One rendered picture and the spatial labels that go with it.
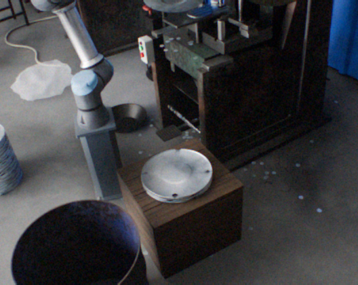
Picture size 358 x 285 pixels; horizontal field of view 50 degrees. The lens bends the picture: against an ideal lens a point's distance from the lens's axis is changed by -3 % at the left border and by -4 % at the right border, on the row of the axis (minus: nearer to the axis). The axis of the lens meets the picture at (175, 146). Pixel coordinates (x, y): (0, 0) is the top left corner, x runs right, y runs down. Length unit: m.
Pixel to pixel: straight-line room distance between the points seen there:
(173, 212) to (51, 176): 1.03
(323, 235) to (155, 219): 0.82
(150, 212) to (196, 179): 0.23
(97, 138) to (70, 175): 0.52
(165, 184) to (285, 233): 0.64
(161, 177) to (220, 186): 0.24
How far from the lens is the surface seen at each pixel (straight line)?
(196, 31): 1.96
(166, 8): 2.02
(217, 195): 1.55
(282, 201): 2.02
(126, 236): 1.49
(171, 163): 1.65
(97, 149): 1.88
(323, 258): 1.84
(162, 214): 1.50
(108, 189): 2.05
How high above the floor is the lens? 1.47
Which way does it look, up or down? 39 degrees down
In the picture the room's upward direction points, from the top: 6 degrees counter-clockwise
